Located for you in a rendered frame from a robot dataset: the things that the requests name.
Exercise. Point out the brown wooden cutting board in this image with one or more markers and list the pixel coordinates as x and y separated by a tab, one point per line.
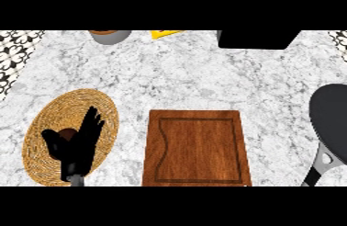
197	150

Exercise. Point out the grey pot with brown top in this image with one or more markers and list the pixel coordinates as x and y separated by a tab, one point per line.
110	36

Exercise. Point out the round woven wicker placemat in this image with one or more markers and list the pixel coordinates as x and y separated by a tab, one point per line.
49	125

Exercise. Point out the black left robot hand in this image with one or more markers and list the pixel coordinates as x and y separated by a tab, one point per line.
83	145

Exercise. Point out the black appliance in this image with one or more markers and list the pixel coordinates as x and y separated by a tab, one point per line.
257	39

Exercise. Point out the yellow flat object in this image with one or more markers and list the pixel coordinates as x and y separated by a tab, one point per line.
163	33

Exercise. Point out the dark grey frying pan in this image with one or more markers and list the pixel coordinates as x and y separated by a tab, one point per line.
330	119

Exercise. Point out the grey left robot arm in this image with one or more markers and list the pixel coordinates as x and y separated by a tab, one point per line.
77	181

